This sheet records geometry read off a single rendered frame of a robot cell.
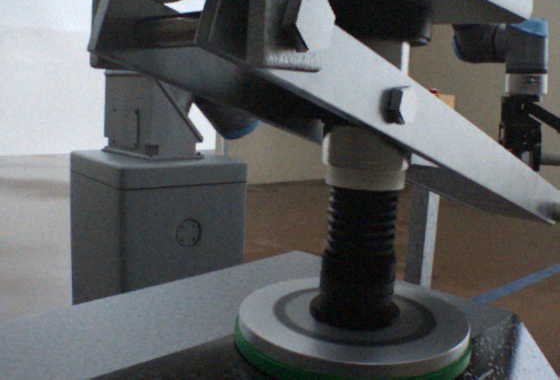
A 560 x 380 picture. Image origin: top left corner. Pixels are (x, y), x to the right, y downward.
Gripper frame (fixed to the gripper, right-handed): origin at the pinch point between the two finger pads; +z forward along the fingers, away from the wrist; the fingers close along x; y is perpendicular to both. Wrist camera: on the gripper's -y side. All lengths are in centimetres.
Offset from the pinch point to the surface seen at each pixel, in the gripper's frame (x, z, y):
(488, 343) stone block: 75, 1, 21
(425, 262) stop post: -86, 48, 17
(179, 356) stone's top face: 87, -2, 49
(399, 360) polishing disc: 88, -4, 31
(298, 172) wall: -571, 103, 144
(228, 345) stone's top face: 83, -2, 45
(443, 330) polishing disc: 81, -3, 27
